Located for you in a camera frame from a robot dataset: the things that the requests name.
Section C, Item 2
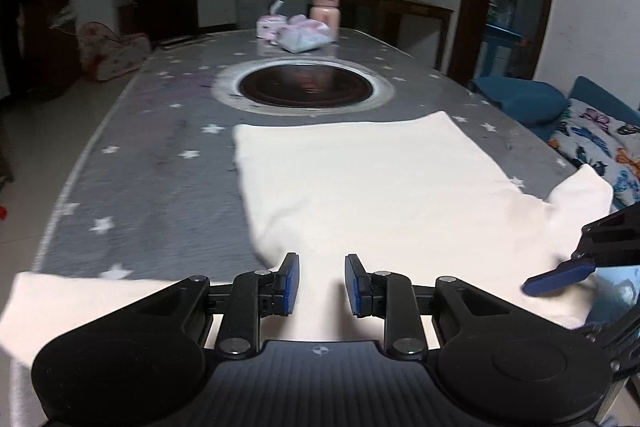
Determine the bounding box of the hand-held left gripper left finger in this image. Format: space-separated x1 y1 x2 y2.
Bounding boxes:
125 252 301 360

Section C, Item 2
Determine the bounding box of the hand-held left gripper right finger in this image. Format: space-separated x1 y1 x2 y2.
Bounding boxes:
344 254 542 362

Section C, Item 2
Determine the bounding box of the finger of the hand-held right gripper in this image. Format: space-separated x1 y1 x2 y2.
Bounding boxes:
522 258 599 298

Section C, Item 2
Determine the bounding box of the cream white shirt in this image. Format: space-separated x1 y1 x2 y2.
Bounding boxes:
0 109 615 366

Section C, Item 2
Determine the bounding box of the butterfly print cushion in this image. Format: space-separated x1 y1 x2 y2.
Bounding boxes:
548 98 640 208

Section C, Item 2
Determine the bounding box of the blue sofa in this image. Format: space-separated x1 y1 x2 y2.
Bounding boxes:
469 74 640 214

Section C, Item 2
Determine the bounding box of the grey star-print tablecloth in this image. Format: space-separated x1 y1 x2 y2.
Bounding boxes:
32 28 592 289

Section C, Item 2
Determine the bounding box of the round black built-in cooktop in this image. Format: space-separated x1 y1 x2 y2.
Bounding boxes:
210 59 399 114

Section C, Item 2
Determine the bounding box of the small blue table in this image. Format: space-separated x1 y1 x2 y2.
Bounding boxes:
484 22 527 78

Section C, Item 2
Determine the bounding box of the pastel tissue pack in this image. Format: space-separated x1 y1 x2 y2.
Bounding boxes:
275 14 335 54

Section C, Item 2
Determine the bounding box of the white tissue pack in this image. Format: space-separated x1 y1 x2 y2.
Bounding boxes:
256 0 289 40

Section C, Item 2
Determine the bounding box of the pink bottle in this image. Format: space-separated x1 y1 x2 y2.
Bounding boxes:
308 0 341 42

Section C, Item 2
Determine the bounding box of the dark wooden side table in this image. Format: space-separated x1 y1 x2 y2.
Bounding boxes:
350 0 455 70

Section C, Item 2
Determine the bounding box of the floral child sofa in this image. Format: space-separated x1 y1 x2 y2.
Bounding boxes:
75 21 153 82

